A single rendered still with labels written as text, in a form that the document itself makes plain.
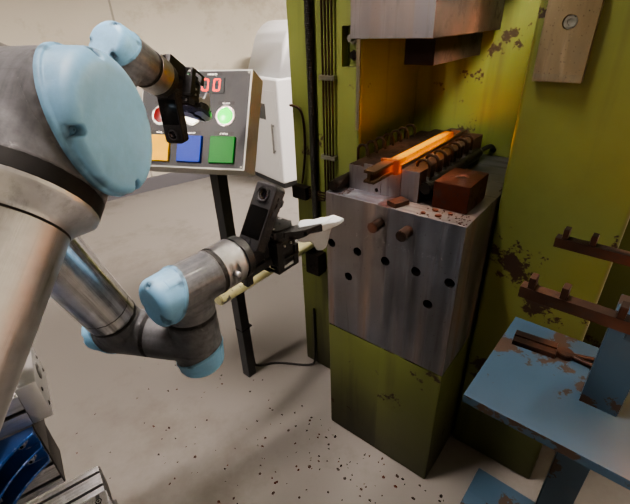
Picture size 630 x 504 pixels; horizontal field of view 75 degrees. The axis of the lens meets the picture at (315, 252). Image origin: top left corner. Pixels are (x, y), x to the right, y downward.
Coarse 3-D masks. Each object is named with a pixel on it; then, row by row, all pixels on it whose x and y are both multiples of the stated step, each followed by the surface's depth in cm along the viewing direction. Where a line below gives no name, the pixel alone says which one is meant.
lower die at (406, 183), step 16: (400, 144) 121; (416, 144) 117; (464, 144) 114; (480, 144) 124; (368, 160) 109; (416, 160) 103; (432, 160) 103; (448, 160) 107; (352, 176) 108; (400, 176) 99; (416, 176) 96; (432, 176) 102; (384, 192) 104; (400, 192) 101; (416, 192) 98
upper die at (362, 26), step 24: (360, 0) 87; (384, 0) 84; (408, 0) 81; (432, 0) 79; (456, 0) 85; (480, 0) 94; (504, 0) 106; (360, 24) 90; (384, 24) 86; (408, 24) 83; (432, 24) 80; (456, 24) 88; (480, 24) 98
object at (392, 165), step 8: (440, 136) 117; (448, 136) 118; (424, 144) 110; (432, 144) 111; (408, 152) 104; (416, 152) 105; (384, 160) 98; (392, 160) 97; (400, 160) 99; (368, 168) 93; (376, 168) 93; (384, 168) 94; (392, 168) 98; (368, 176) 92; (376, 176) 94; (384, 176) 95
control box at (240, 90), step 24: (216, 72) 113; (240, 72) 112; (144, 96) 118; (216, 96) 113; (240, 96) 112; (216, 120) 113; (240, 120) 112; (240, 144) 112; (168, 168) 118; (192, 168) 115; (216, 168) 113; (240, 168) 111
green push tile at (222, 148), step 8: (216, 136) 112; (224, 136) 112; (232, 136) 112; (216, 144) 112; (224, 144) 112; (232, 144) 111; (216, 152) 112; (224, 152) 112; (232, 152) 111; (208, 160) 113; (216, 160) 112; (224, 160) 112; (232, 160) 111
